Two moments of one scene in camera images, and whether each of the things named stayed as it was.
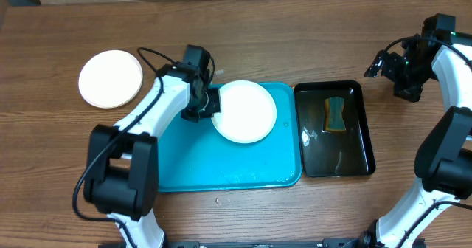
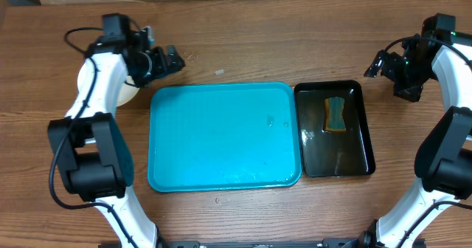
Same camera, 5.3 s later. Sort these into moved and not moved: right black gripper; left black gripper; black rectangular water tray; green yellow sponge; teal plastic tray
Moved: left black gripper
Not moved: black rectangular water tray; right black gripper; teal plastic tray; green yellow sponge
